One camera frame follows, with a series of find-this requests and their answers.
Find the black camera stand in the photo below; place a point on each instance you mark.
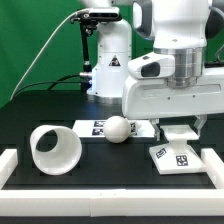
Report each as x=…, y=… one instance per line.
x=86, y=31

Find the white marker sheet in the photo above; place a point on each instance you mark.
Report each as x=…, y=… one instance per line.
x=94, y=128

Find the white left fence rail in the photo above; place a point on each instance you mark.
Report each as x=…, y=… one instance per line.
x=8, y=163

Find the white lamp bulb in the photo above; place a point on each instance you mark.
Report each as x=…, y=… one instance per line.
x=117, y=129

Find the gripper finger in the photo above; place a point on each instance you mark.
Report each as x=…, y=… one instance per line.
x=199, y=123
x=157, y=132

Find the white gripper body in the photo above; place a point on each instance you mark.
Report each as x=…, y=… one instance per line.
x=153, y=99

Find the white lamp shade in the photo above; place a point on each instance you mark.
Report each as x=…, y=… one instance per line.
x=63, y=157

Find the white front fence rail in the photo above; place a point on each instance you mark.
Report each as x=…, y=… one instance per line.
x=118, y=202

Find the white lamp base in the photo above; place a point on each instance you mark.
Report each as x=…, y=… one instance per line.
x=176, y=156

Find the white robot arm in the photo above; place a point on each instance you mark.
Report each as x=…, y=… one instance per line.
x=172, y=80

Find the black depth camera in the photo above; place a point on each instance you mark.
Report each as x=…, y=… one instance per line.
x=97, y=14

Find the white right fence rail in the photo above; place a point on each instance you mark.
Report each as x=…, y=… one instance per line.
x=214, y=166

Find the white fence rail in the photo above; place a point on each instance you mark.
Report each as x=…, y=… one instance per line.
x=118, y=202
x=8, y=163
x=214, y=166

